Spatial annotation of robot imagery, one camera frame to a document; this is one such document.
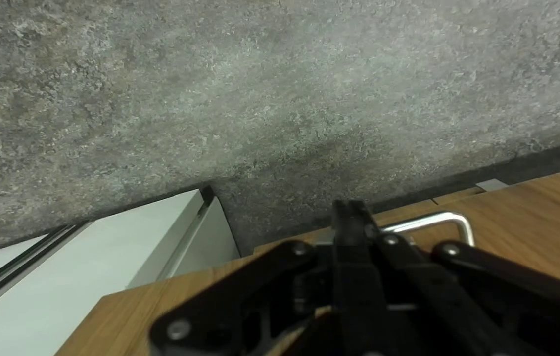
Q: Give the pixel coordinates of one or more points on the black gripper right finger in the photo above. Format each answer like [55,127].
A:
[463,297]

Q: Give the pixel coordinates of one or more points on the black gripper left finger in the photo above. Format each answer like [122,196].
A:
[271,297]

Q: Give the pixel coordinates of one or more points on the wooden front white drawer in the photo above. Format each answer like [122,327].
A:
[528,210]

